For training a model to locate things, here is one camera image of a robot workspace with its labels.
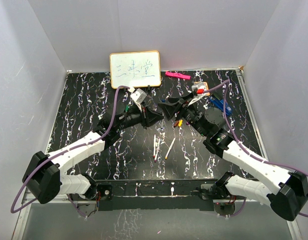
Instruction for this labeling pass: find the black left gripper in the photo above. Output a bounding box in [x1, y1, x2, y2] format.
[116, 102, 164, 132]

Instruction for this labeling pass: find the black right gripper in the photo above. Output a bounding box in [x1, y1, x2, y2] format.
[159, 93, 208, 137]

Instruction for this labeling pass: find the red white pen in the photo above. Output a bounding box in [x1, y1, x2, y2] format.
[153, 134, 156, 158]

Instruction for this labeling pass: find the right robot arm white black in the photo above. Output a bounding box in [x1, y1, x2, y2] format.
[158, 96, 308, 221]

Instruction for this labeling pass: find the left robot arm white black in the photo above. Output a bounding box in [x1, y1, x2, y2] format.
[22, 106, 164, 204]

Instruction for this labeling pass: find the yellow pen cap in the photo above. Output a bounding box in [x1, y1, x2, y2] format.
[178, 119, 183, 127]

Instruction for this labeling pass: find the orange tipped white pen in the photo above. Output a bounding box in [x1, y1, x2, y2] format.
[165, 137, 176, 159]

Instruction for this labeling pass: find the purple tipped white pen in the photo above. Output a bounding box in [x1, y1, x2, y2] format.
[154, 139, 160, 162]

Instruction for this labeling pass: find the orange card box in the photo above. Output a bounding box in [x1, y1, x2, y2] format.
[192, 81, 209, 94]

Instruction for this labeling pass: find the blue stapler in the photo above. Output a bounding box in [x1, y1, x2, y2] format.
[210, 93, 232, 116]

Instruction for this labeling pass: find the yellow framed whiteboard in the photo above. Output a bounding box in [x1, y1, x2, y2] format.
[109, 50, 162, 89]

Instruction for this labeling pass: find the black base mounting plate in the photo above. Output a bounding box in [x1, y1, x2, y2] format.
[68, 179, 244, 212]

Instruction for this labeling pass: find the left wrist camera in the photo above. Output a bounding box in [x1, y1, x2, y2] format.
[130, 88, 147, 104]

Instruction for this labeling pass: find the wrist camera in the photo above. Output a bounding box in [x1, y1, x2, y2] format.
[130, 88, 147, 104]
[189, 82, 207, 105]

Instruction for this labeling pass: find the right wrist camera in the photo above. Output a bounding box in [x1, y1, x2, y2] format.
[189, 82, 207, 105]

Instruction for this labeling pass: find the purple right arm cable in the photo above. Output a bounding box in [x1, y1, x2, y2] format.
[201, 79, 308, 220]

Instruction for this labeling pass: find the aluminium frame rail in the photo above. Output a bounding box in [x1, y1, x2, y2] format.
[21, 187, 77, 205]

